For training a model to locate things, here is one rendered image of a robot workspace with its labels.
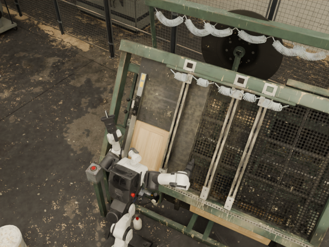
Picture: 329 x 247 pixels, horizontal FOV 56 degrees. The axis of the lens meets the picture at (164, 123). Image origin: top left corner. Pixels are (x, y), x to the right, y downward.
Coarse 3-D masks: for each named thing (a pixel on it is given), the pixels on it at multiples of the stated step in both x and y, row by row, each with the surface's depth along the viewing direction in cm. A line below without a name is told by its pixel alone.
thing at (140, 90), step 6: (144, 78) 290; (144, 84) 293; (138, 90) 295; (138, 108) 298; (138, 114) 303; (132, 120) 303; (132, 126) 305; (132, 132) 306; (126, 144) 311; (126, 150) 313; (126, 156) 314
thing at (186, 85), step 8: (184, 64) 266; (184, 80) 259; (184, 88) 276; (184, 96) 276; (184, 104) 280; (176, 112) 281; (176, 120) 287; (176, 128) 284; (168, 136) 289; (176, 136) 293; (168, 144) 291; (168, 152) 292; (168, 160) 297; (160, 168) 299
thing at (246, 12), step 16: (256, 16) 269; (256, 32) 278; (208, 48) 311; (224, 48) 302; (240, 48) 291; (256, 48) 287; (272, 48) 281; (224, 64) 315; (240, 64) 306; (256, 64) 299; (272, 64) 291
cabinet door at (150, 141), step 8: (136, 128) 306; (144, 128) 302; (152, 128) 299; (160, 128) 297; (136, 136) 308; (144, 136) 304; (152, 136) 301; (160, 136) 298; (136, 144) 309; (144, 144) 306; (152, 144) 303; (160, 144) 300; (144, 152) 308; (152, 152) 305; (160, 152) 301; (144, 160) 310; (152, 160) 307; (160, 160) 303; (152, 168) 308
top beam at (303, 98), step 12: (120, 48) 286; (132, 48) 282; (144, 48) 277; (156, 60) 276; (168, 60) 271; (180, 60) 268; (192, 60) 264; (204, 72) 262; (216, 72) 258; (228, 72) 255; (252, 84) 250; (264, 84) 246; (276, 84) 243; (276, 96) 245; (288, 96) 241; (300, 96) 238; (312, 96) 235; (312, 108) 237; (324, 108) 234
